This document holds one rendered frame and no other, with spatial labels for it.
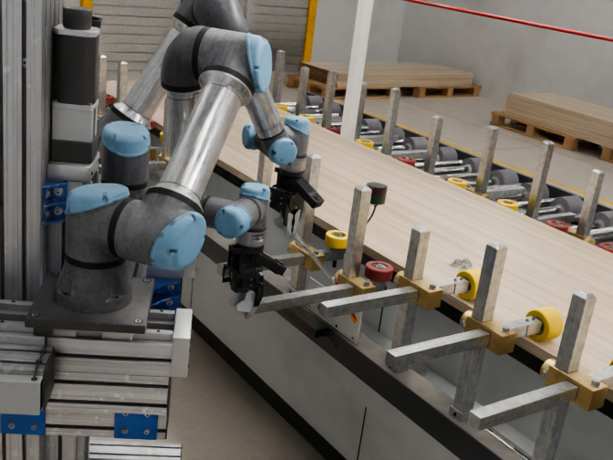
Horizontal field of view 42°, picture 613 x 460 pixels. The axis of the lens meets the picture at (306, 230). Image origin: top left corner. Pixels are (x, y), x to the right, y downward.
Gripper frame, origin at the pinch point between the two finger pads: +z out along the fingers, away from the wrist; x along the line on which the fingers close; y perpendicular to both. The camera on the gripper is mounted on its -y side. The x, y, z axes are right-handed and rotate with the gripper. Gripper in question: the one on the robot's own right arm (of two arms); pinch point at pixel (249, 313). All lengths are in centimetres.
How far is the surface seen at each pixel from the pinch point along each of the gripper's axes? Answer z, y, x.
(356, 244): -14.8, -34.3, -2.2
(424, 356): -12, -13, 52
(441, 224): -7, -89, -24
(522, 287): -7, -75, 25
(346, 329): 10.5, -32.9, 0.6
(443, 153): -1, -182, -121
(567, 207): 0, -180, -41
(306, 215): -14.5, -34.3, -27.2
